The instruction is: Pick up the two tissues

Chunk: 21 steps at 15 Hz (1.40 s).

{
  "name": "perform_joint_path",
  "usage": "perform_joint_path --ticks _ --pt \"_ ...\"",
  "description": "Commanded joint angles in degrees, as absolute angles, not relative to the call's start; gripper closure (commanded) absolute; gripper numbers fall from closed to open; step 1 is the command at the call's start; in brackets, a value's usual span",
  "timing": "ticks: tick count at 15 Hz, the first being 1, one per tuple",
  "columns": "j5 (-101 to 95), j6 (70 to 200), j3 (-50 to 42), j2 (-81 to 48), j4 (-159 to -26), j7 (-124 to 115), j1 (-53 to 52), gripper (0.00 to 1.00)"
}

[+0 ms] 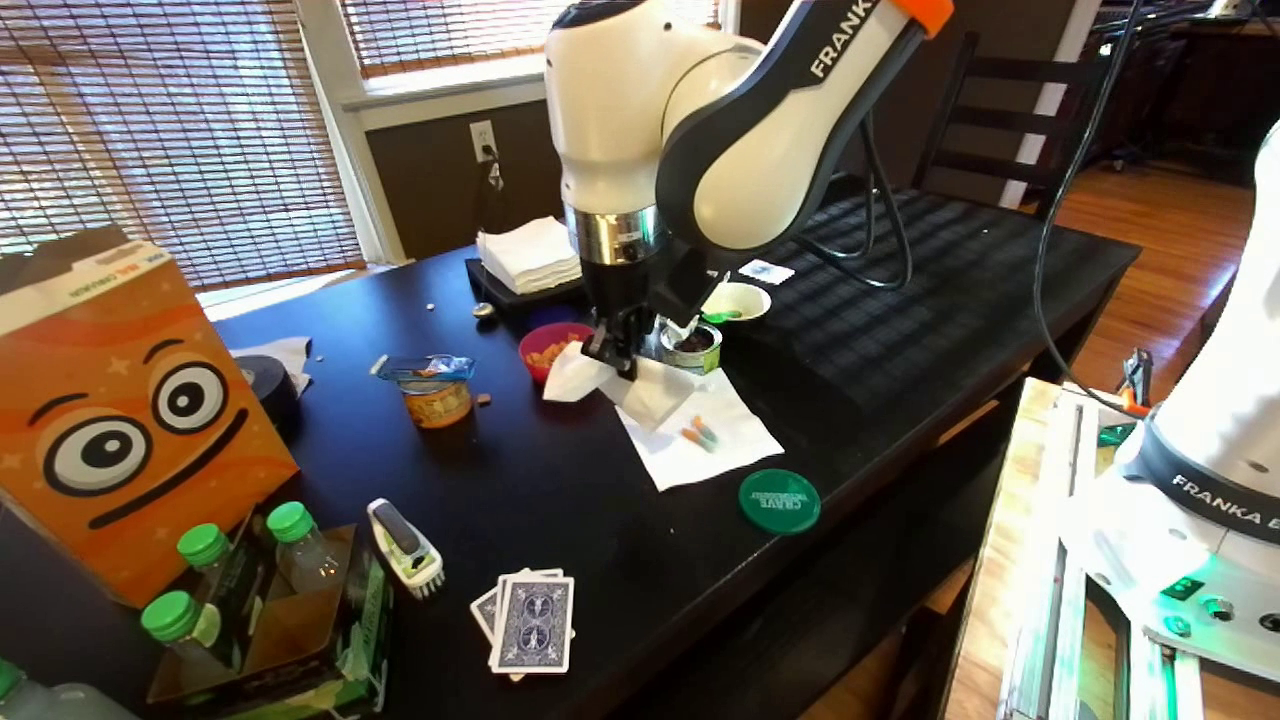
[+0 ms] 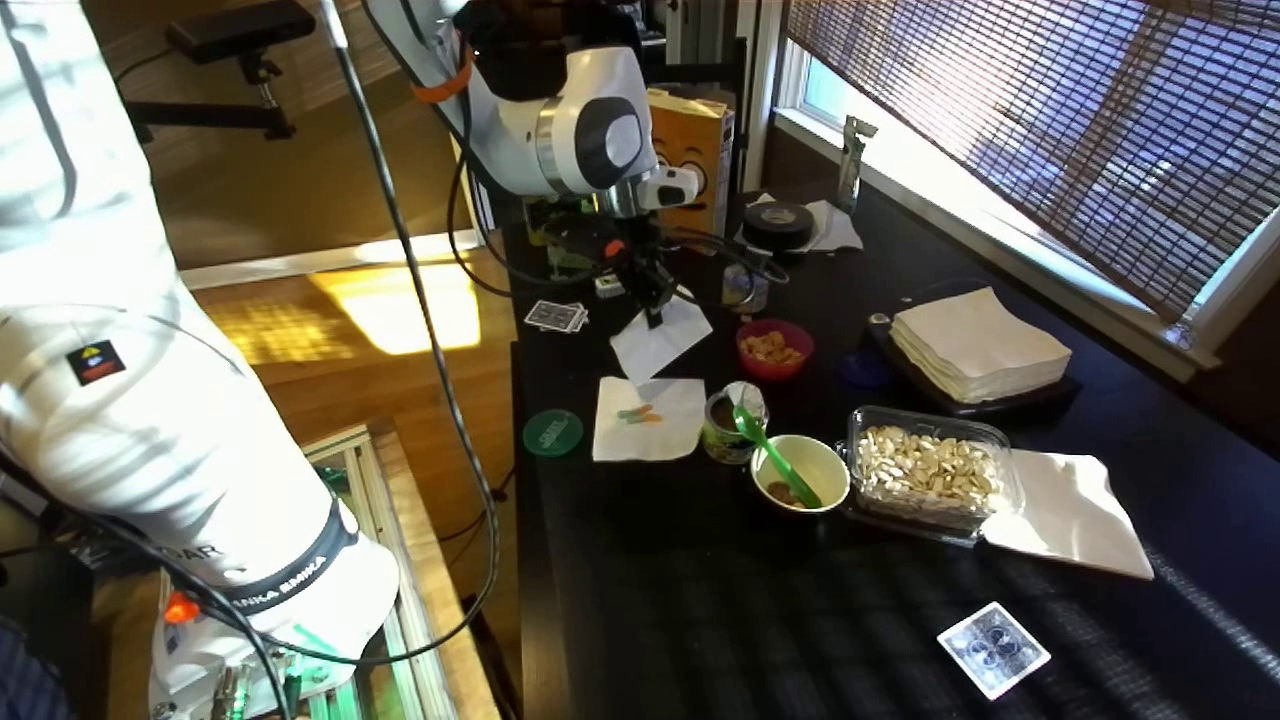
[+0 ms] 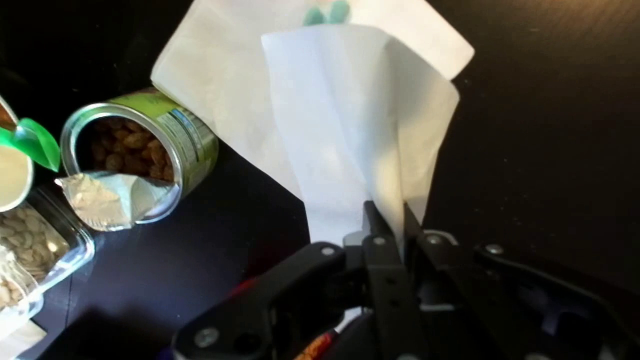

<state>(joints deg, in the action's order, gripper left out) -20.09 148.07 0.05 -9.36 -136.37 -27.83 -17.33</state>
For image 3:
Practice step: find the green bowl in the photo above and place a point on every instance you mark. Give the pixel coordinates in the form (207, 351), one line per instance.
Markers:
(12, 180)

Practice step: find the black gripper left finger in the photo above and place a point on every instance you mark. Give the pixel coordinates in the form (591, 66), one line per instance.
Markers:
(386, 300)

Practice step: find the clear plastic nut container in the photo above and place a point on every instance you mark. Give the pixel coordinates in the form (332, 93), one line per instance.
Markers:
(37, 241)

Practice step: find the white paper tissue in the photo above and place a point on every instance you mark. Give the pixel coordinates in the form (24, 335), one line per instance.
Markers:
(346, 133)
(220, 66)

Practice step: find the white flat napkin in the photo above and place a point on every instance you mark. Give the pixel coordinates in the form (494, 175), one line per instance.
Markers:
(12, 340)

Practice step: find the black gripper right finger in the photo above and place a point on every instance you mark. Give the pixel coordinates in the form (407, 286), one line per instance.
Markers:
(467, 280)

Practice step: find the green plastic spoon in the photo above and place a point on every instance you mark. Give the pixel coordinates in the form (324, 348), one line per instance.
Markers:
(37, 140)

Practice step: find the open green tin can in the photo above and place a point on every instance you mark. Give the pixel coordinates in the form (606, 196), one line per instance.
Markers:
(182, 137)

